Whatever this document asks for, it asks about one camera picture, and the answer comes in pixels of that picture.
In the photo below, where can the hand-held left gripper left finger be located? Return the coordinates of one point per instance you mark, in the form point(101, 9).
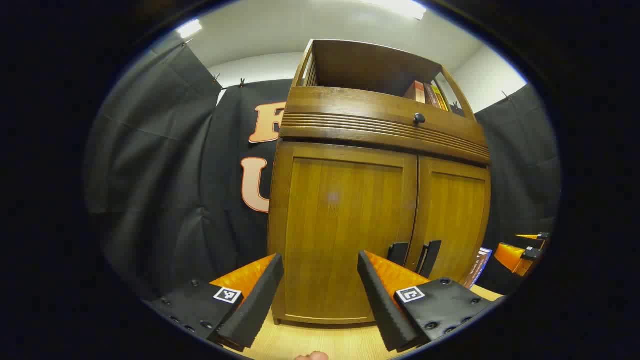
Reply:
point(252, 305)

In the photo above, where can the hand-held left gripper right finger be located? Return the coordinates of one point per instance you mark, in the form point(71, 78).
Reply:
point(382, 305)

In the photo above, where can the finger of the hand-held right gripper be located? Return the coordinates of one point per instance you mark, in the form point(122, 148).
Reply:
point(543, 235)
point(531, 254)

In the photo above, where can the wooden shoe cabinet door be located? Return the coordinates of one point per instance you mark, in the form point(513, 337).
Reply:
point(455, 215)
point(340, 225)

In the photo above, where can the wooden double-door shoe cabinet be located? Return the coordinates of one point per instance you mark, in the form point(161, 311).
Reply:
point(350, 65)

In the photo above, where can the blue standing book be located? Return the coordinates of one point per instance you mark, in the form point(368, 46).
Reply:
point(486, 255)

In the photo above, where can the brown standing book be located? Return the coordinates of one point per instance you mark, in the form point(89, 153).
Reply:
point(472, 272)

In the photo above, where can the black backdrop cloth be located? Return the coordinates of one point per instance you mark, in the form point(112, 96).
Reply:
point(165, 175)

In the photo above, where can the black drawer knob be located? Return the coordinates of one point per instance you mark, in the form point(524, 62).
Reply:
point(419, 118)

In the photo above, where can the dark red book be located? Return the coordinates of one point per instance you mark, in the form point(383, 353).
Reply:
point(432, 96)

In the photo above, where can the ribbed wooden drawer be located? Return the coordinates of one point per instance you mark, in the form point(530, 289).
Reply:
point(350, 117)

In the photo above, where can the red-brown book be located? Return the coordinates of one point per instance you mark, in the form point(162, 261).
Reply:
point(416, 92)

